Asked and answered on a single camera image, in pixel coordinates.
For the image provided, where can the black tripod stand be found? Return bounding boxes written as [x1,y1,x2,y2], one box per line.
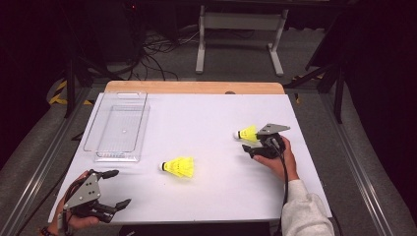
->
[63,55,126,119]

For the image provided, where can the dark beaded bracelet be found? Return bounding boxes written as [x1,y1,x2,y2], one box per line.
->
[39,225,57,236]

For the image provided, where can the black floor cables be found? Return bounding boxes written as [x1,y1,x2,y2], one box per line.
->
[124,29,202,82]

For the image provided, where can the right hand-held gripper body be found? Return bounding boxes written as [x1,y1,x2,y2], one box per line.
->
[250,123,291,160]

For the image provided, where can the white metal stand frame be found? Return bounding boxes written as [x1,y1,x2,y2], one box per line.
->
[195,4,289,78]

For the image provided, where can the person's right hand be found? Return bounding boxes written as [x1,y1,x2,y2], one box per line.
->
[253,136,300,183]

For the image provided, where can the person's left hand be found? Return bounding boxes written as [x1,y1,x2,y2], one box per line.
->
[48,170,101,236]

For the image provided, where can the black metal stand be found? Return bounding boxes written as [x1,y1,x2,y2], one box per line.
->
[283,13,349,125]

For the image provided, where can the white table board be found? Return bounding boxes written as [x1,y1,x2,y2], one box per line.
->
[48,92,333,225]

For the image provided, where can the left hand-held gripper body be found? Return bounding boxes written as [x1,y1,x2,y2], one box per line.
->
[63,169,118,224]

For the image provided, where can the yellow black floor tape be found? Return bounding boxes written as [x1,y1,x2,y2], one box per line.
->
[48,80,94,106]

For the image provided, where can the grey metal floor rail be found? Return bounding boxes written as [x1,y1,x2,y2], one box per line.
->
[0,88,99,236]
[319,92,400,236]

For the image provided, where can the clear plastic bin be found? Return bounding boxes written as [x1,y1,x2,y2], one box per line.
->
[83,90,151,163]

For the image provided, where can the wooden table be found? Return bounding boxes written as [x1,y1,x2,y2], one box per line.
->
[103,81,285,96]

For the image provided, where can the person's dark clothing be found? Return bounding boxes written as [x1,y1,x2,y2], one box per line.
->
[118,222,272,236]

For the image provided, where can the right hand-held gripper black cable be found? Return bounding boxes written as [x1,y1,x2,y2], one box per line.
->
[266,137,290,236]

